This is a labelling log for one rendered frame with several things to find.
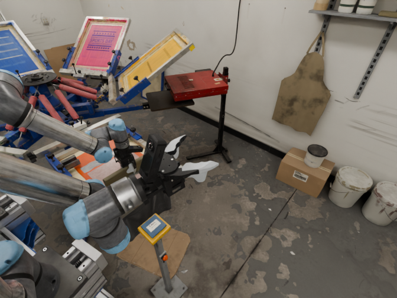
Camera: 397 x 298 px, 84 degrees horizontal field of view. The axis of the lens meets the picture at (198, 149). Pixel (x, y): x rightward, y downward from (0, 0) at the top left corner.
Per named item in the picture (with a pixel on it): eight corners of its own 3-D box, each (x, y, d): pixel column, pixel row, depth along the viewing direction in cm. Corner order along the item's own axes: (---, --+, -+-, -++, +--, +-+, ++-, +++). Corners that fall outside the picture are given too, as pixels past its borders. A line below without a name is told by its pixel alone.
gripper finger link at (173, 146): (179, 146, 68) (166, 167, 62) (176, 130, 64) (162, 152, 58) (188, 147, 67) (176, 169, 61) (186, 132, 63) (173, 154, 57)
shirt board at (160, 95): (185, 93, 260) (184, 87, 255) (195, 110, 231) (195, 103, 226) (61, 112, 229) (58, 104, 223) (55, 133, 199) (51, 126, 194)
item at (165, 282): (188, 288, 181) (182, 224, 119) (168, 312, 168) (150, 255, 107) (169, 269, 192) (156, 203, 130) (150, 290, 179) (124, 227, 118)
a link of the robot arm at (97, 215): (74, 223, 52) (55, 203, 46) (118, 198, 56) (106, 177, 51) (83, 250, 47) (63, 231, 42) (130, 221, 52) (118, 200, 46)
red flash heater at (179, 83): (214, 78, 263) (215, 68, 256) (231, 94, 230) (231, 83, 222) (165, 84, 249) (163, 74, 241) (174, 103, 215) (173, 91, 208)
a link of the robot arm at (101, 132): (85, 141, 99) (110, 134, 103) (82, 128, 107) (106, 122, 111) (90, 154, 104) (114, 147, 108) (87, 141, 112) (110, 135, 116)
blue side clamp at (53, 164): (75, 181, 145) (71, 174, 141) (67, 185, 143) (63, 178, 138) (57, 161, 161) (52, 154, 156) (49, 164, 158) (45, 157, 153)
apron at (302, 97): (315, 135, 253) (357, 34, 186) (312, 137, 249) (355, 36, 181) (273, 118, 280) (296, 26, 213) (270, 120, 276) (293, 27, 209)
